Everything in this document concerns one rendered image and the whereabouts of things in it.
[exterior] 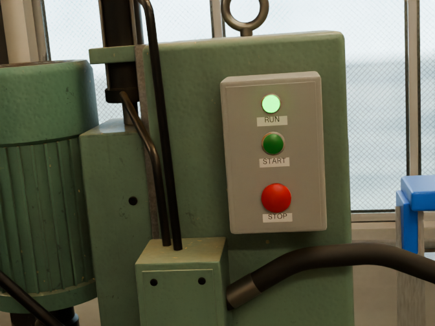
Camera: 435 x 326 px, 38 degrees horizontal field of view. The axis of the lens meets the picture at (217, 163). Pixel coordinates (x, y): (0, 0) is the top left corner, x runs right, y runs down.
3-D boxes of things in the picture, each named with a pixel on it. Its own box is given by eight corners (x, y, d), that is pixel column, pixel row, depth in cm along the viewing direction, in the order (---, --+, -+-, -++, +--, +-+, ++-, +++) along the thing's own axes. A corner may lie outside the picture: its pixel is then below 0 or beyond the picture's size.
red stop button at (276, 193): (262, 211, 66) (260, 182, 65) (291, 209, 65) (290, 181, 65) (261, 214, 65) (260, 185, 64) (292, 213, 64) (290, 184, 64)
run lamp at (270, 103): (261, 114, 64) (260, 94, 63) (281, 112, 63) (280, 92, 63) (261, 114, 63) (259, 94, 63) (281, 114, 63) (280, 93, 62)
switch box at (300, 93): (234, 218, 72) (224, 76, 69) (323, 215, 71) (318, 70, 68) (230, 235, 66) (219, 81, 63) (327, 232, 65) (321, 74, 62)
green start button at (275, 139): (261, 155, 64) (260, 132, 64) (285, 154, 64) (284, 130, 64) (261, 156, 64) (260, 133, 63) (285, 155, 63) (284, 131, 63)
